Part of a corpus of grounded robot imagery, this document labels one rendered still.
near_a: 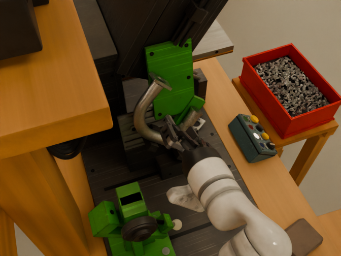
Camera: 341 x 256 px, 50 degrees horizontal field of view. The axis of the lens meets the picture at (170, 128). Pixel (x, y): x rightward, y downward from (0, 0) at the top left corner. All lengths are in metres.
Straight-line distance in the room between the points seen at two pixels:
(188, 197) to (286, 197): 0.49
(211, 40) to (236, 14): 2.05
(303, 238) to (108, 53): 0.67
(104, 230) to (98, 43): 0.45
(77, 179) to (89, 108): 0.74
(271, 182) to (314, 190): 1.12
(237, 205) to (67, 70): 0.31
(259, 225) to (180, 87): 0.50
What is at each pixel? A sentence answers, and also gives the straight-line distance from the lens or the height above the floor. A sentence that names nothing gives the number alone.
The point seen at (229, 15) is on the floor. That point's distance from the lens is 3.12.
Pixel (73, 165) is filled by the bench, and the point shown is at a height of 0.88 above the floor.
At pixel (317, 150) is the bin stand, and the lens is 1.53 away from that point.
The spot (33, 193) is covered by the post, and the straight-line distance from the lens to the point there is 0.67.
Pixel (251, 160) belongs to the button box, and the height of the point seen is 0.92.
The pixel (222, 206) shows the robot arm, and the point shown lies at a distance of 0.57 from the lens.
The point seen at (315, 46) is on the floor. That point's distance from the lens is 3.00.
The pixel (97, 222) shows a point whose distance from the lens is 0.77.
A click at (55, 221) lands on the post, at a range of 0.78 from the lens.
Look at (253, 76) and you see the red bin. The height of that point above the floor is 0.90.
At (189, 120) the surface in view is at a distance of 0.96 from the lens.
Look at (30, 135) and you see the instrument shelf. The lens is 0.40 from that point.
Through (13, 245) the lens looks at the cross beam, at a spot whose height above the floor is 1.20.
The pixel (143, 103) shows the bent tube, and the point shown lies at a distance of 0.88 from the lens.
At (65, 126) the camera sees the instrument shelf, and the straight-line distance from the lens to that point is 0.40.
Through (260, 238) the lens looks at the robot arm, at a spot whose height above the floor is 1.35.
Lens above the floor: 1.83
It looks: 54 degrees down
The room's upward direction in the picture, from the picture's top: straight up
